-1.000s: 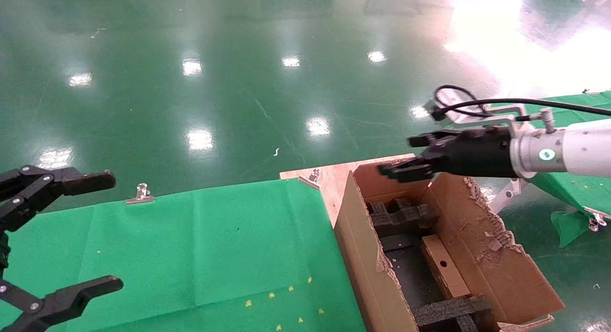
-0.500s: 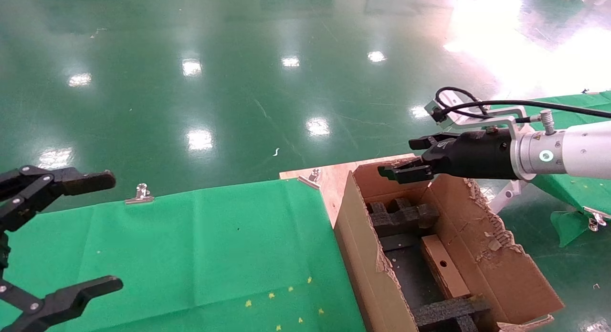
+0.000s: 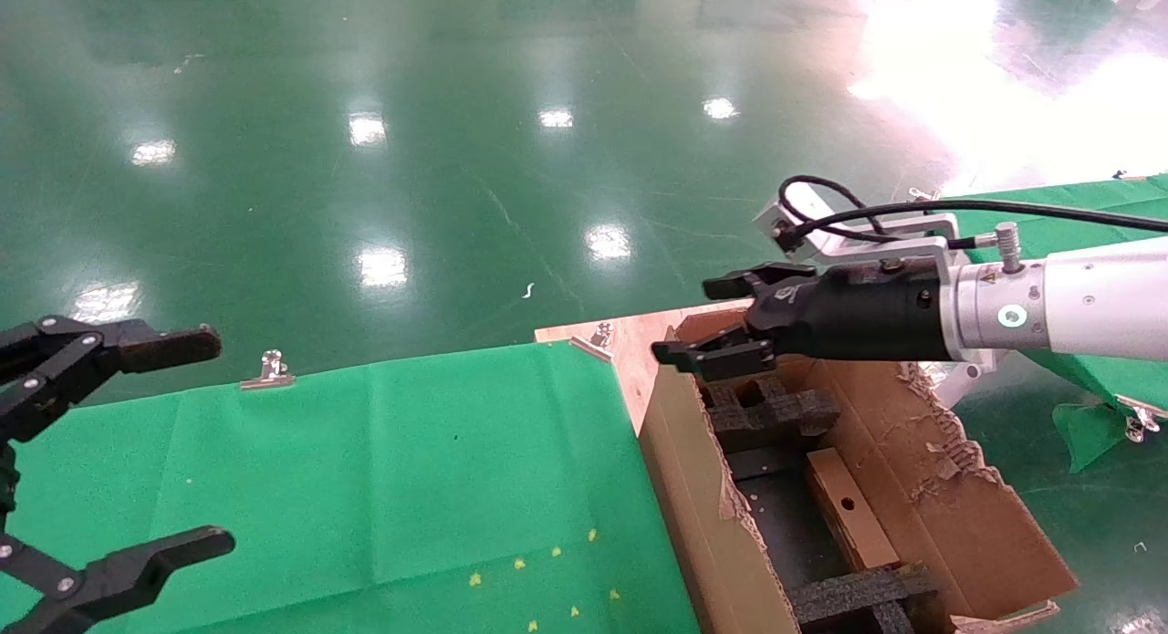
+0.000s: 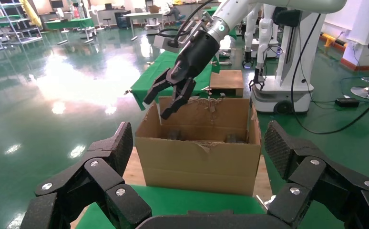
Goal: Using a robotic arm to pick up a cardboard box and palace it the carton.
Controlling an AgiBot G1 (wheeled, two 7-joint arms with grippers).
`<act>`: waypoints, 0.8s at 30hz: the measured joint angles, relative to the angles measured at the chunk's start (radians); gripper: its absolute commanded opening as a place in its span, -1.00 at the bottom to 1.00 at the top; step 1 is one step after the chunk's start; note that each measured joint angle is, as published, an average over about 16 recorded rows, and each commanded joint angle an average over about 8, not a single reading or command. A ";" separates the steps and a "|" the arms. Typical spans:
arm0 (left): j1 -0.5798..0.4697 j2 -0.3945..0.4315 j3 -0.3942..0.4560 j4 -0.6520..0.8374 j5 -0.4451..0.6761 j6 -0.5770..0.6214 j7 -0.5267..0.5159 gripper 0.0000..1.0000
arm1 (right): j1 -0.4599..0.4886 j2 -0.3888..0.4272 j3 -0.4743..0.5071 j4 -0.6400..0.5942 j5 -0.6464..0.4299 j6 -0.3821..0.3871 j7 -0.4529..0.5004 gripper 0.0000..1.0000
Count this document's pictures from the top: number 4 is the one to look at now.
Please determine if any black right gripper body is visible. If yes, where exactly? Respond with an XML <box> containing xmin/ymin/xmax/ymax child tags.
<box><xmin>168</xmin><ymin>30</ymin><xmax>221</xmax><ymax>81</ymax></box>

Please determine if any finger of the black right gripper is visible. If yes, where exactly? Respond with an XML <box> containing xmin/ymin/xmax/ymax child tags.
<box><xmin>143</xmin><ymin>68</ymin><xmax>174</xmax><ymax>105</ymax></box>
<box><xmin>160</xmin><ymin>77</ymin><xmax>197</xmax><ymax>121</ymax></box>

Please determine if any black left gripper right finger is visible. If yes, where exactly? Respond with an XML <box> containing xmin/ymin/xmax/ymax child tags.
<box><xmin>263</xmin><ymin>120</ymin><xmax>369</xmax><ymax>229</ymax></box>

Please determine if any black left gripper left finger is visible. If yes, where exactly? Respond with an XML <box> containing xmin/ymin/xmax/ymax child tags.
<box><xmin>20</xmin><ymin>121</ymin><xmax>152</xmax><ymax>229</ymax></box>

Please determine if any large open cardboard carton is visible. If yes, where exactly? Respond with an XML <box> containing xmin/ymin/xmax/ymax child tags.
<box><xmin>134</xmin><ymin>96</ymin><xmax>262</xmax><ymax>197</ymax></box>

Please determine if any green tablecloth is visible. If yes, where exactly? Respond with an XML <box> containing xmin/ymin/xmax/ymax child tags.
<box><xmin>75</xmin><ymin>185</ymin><xmax>266</xmax><ymax>229</ymax></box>
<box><xmin>129</xmin><ymin>49</ymin><xmax>220</xmax><ymax>111</ymax></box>

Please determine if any brown wooden crate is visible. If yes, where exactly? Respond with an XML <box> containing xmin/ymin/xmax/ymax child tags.
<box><xmin>209</xmin><ymin>69</ymin><xmax>245</xmax><ymax>98</ymax></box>

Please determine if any white parked wheeled robot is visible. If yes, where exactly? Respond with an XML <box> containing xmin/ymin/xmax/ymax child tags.
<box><xmin>251</xmin><ymin>4</ymin><xmax>326</xmax><ymax>114</ymax></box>

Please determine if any seated person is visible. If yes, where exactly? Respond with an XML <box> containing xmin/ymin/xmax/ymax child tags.
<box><xmin>163</xmin><ymin>1</ymin><xmax>186</xmax><ymax>23</ymax></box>

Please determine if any small white cart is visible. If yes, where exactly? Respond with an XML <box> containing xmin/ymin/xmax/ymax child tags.
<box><xmin>144</xmin><ymin>17</ymin><xmax>162</xmax><ymax>35</ymax></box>

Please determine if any white table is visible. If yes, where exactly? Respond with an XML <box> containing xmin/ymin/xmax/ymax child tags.
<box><xmin>122</xmin><ymin>12</ymin><xmax>167</xmax><ymax>41</ymax></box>

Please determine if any black cabinet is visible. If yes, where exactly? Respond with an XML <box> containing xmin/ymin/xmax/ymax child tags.
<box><xmin>114</xmin><ymin>10</ymin><xmax>132</xmax><ymax>29</ymax></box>

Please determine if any yellow floor barrier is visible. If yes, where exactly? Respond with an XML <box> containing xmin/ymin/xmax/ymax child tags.
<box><xmin>319</xmin><ymin>31</ymin><xmax>346</xmax><ymax>52</ymax></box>

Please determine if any black power adapter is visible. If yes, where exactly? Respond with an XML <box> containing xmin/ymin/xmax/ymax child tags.
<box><xmin>334</xmin><ymin>97</ymin><xmax>360</xmax><ymax>107</ymax></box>

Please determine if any green covered table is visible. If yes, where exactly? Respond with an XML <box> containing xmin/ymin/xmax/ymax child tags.
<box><xmin>44</xmin><ymin>17</ymin><xmax>95</xmax><ymax>32</ymax></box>

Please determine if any metal shelving rack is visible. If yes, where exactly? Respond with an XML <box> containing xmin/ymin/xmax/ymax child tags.
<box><xmin>0</xmin><ymin>0</ymin><xmax>43</xmax><ymax>54</ymax></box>

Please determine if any yellow hanging cloth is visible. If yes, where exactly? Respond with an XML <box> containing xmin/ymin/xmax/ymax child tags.
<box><xmin>19</xmin><ymin>0</ymin><xmax>42</xmax><ymax>28</ymax></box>

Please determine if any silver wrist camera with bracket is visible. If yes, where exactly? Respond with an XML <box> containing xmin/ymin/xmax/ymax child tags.
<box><xmin>153</xmin><ymin>19</ymin><xmax>215</xmax><ymax>54</ymax></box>

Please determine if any black camera cable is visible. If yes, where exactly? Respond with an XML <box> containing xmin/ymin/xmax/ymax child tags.
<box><xmin>157</xmin><ymin>0</ymin><xmax>216</xmax><ymax>49</ymax></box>

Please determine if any thick black hanging cable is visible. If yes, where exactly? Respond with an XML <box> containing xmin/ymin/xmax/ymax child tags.
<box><xmin>291</xmin><ymin>12</ymin><xmax>369</xmax><ymax>135</ymax></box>

